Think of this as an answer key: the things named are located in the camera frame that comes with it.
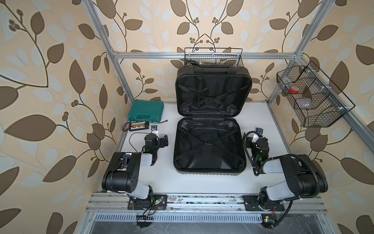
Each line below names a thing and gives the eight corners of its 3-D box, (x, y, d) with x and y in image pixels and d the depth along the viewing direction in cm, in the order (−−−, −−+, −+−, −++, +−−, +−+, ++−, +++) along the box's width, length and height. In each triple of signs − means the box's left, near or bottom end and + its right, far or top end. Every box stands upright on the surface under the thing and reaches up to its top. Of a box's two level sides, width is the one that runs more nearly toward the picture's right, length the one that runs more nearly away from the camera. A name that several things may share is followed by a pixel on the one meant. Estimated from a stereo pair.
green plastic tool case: (127, 122, 109) (125, 119, 106) (134, 103, 122) (132, 100, 119) (162, 122, 109) (161, 119, 106) (165, 103, 122) (164, 100, 119)
